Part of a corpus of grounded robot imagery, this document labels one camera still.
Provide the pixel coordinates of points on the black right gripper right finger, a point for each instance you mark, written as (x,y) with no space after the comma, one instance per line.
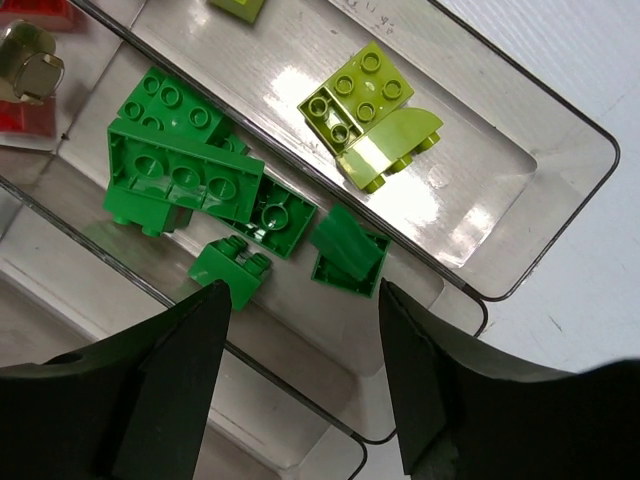
(466,410)

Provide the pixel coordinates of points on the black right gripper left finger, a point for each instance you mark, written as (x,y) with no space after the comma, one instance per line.
(115,400)

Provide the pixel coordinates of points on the small green lego brick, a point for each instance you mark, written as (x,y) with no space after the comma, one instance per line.
(228,259)

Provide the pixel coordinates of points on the green lego with slope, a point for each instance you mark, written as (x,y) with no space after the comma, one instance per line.
(157,179)

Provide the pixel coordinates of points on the green tall lego block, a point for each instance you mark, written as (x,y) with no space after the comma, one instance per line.
(279,218)

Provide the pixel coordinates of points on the green eight-stud lego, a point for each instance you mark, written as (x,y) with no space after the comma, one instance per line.
(163,102)

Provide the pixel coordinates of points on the lime green square lego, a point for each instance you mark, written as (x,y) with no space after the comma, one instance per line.
(246,10)

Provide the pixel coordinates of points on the red small square lego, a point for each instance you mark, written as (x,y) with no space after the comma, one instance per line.
(38,120)

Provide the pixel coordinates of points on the lime green long lego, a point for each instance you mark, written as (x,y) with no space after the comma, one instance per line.
(360,115)

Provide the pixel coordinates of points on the red lego brick left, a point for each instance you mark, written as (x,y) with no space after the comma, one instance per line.
(51,15)

